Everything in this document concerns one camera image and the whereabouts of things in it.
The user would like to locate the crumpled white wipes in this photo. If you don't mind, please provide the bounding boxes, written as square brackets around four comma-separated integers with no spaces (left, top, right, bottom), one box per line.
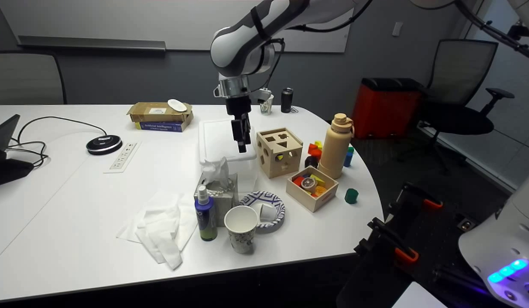
[117,193,200,273]

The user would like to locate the black round puck device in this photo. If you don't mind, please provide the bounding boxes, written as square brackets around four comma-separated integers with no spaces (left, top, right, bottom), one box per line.
[86,133,125,155]

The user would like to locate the printed paper cup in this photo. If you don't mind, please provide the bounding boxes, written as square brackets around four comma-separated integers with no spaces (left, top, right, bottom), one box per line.
[223,203,262,256]

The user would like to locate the black armrest office chair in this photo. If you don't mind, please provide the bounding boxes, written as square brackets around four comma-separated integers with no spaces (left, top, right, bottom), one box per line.
[416,37,517,176]

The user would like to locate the black cable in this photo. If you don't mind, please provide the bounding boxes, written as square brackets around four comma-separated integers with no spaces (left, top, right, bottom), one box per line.
[5,114,108,167]

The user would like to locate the blue patterned paper plate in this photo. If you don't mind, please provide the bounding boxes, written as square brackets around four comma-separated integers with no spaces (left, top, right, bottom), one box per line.
[238,190,288,232]

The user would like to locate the tan insulated water bottle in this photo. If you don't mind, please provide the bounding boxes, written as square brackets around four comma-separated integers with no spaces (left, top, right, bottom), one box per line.
[317,111,356,181]

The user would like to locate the red bin with black lid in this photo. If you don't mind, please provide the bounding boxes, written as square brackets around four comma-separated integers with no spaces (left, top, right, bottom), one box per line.
[351,77,426,142]

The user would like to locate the black stand with orange clamps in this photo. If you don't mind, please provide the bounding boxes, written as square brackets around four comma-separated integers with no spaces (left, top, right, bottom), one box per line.
[336,181,449,308]

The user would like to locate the white oval object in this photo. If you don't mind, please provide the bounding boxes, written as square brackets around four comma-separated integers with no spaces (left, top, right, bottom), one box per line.
[166,97,190,114]

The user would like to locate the small white cup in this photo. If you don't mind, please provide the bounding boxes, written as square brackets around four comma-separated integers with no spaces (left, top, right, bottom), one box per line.
[259,202,277,226]

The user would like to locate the grey mesh office chair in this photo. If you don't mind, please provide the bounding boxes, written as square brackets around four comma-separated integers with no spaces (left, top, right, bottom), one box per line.
[0,51,67,106]

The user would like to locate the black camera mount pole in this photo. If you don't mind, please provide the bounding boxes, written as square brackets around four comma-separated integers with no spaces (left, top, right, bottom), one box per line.
[452,0,529,63]

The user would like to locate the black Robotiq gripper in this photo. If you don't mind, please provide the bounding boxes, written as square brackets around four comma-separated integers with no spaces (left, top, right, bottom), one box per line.
[224,94,253,154]

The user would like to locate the wooden shape sorter box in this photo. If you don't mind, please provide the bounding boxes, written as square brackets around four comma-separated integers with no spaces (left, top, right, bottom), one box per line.
[255,126,305,179]

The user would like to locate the black travel tumbler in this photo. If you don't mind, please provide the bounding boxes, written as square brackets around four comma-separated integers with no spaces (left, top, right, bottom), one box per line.
[279,85,295,114]

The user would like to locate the wall whiteboard with tray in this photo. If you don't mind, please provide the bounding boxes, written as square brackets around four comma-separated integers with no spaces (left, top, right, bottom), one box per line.
[0,0,356,54]

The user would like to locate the clear plastic container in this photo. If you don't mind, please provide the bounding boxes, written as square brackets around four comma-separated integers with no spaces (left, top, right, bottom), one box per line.
[197,149,260,191]

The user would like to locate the blue flat box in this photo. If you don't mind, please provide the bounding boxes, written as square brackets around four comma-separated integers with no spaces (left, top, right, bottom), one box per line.
[139,119,187,133]

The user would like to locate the blue wooden block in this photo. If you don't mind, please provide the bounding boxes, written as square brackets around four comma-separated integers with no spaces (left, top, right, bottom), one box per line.
[343,145,356,169]

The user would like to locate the white power strip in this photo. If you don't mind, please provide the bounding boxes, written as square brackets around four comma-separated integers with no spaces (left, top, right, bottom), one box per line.
[103,140,141,176]

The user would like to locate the small wooden tray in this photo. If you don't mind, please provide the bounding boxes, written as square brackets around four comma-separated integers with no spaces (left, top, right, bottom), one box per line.
[284,164,341,214]

